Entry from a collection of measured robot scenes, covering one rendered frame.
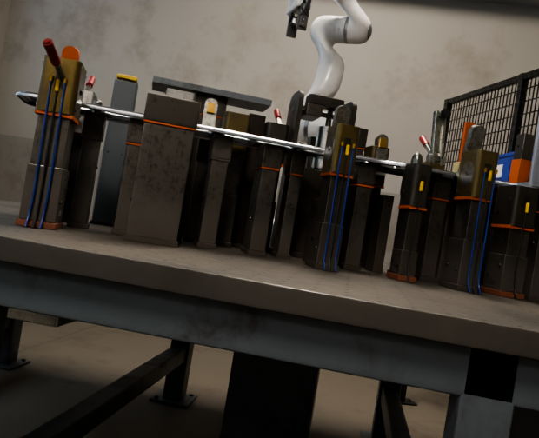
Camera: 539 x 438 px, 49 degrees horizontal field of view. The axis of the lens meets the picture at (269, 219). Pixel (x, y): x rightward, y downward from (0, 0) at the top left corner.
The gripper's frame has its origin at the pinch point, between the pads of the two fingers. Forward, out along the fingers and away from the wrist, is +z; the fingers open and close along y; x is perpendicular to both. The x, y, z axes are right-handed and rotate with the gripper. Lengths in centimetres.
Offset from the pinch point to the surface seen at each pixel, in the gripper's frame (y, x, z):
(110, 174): -12, -47, 52
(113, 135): -12, -48, 41
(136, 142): 24, -43, 45
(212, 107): 7.7, -23.1, 29.6
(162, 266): 83, -41, 68
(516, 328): 105, 6, 68
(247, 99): -5.2, -10.5, 22.8
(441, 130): 12, 48, 23
